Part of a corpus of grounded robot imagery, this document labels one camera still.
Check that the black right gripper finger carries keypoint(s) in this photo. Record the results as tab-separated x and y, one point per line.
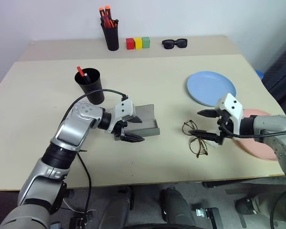
208	113
205	135

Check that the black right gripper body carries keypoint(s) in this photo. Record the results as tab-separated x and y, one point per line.
222	119

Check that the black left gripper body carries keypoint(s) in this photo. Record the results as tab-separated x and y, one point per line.
119	131

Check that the grey glasses case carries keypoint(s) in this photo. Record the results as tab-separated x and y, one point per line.
145	117

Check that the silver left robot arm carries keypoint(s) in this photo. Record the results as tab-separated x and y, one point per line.
69	128

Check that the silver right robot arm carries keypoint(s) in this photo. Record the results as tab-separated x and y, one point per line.
271	124

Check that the wide black cup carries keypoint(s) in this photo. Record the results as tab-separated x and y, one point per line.
93	91

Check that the tall narrow black cup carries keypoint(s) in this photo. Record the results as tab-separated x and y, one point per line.
112	38

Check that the thin-framed clear eyeglasses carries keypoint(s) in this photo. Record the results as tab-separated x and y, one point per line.
197	152

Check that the light blue plate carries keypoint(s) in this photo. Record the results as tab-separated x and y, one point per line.
209	87

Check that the pink plate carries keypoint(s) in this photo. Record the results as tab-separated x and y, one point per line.
255	145

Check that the blue round object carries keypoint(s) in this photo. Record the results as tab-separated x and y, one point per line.
260	74

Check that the red-capped marker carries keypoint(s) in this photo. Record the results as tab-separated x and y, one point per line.
80	70

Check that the black woven-pattern panel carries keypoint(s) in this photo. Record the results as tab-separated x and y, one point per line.
281	76

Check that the dark rounded shape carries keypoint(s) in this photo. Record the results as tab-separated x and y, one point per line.
116	210
176	210

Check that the red wooden block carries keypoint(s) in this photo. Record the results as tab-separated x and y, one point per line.
130	44

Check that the yellow wooden block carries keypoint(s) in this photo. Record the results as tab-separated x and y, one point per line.
138	43

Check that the green wooden block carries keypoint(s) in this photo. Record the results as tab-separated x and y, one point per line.
146	42

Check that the black sunglasses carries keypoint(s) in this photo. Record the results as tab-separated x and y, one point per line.
168	44

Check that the grey rounded base part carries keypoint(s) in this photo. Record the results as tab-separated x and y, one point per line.
248	205

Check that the black connector box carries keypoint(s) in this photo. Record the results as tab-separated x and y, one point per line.
79	221

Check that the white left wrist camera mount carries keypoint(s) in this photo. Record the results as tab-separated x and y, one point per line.
125	107

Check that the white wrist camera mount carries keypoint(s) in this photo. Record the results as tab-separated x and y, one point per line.
125	107
232	105

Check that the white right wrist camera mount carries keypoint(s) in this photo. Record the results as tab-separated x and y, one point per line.
232	105

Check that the grey table frame bar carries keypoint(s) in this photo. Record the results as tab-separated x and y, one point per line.
228	183

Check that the metal bracket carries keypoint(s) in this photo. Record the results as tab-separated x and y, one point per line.
208	214

